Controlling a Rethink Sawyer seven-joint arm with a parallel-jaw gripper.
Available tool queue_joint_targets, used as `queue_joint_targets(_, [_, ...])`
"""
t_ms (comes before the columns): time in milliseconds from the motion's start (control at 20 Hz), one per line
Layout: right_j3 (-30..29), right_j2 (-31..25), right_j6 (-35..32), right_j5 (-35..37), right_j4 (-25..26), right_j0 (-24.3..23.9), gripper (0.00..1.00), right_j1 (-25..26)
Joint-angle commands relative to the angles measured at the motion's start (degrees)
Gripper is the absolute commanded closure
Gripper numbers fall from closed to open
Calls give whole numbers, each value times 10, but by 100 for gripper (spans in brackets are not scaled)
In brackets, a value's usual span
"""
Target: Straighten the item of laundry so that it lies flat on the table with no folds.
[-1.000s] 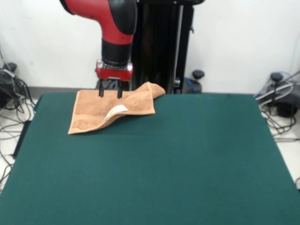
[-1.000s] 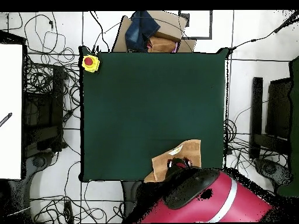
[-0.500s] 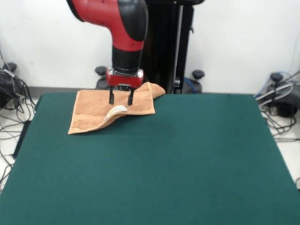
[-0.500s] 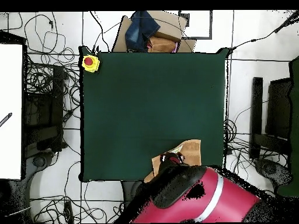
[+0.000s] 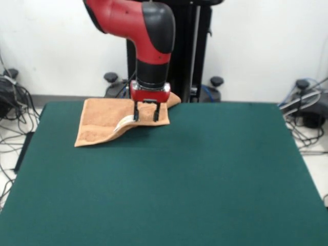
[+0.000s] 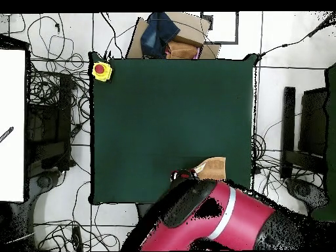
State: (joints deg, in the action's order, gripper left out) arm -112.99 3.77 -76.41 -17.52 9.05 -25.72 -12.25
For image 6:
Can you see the tan terry towel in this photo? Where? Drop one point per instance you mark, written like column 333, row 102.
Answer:
column 214, row 169

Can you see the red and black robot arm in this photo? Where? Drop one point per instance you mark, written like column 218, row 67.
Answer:
column 210, row 218

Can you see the dark green table cloth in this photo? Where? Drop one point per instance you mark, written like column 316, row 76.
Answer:
column 157, row 118

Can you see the black floor stand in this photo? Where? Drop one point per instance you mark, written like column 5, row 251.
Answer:
column 65, row 118
column 288, row 118

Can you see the black floor base foot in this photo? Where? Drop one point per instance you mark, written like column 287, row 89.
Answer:
column 307, row 191
column 43, row 181

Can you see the orange folded cloth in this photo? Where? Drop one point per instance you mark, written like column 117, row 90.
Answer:
column 181, row 51

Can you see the yellow emergency stop button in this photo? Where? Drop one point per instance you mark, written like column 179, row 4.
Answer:
column 105, row 76

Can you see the blue denim jeans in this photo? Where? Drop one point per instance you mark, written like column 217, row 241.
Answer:
column 157, row 34

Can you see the brown cardboard box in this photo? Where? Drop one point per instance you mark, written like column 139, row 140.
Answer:
column 191, row 29

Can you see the striped black rod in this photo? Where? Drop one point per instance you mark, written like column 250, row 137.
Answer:
column 6, row 134

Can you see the thin black rectangular frame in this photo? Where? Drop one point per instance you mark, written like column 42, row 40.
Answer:
column 223, row 42

